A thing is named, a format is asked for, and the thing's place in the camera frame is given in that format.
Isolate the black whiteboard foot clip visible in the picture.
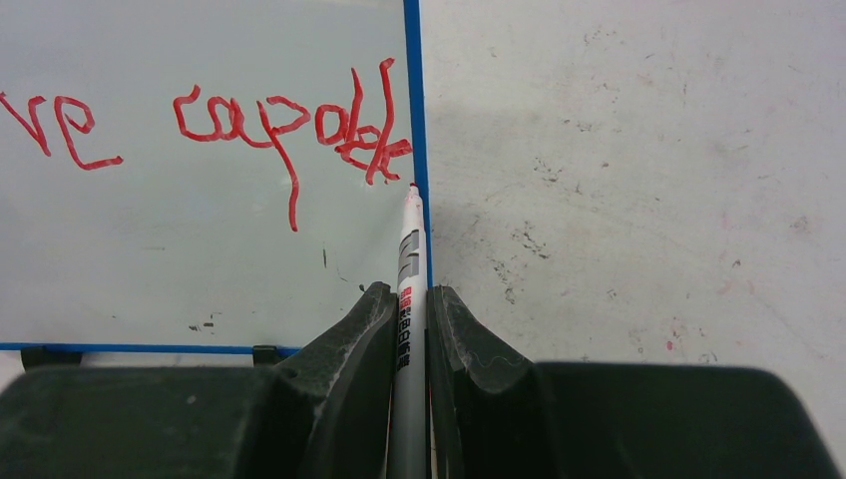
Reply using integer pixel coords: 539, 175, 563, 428
251, 345, 284, 366
19, 345, 84, 371

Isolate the red whiteboard marker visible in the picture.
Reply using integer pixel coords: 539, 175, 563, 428
386, 184, 430, 478

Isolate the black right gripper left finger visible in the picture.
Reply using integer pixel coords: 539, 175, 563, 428
1, 282, 397, 478

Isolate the blue-framed whiteboard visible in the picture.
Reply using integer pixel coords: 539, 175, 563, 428
1, 1, 426, 354

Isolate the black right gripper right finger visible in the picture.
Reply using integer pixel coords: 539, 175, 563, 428
427, 286, 839, 478

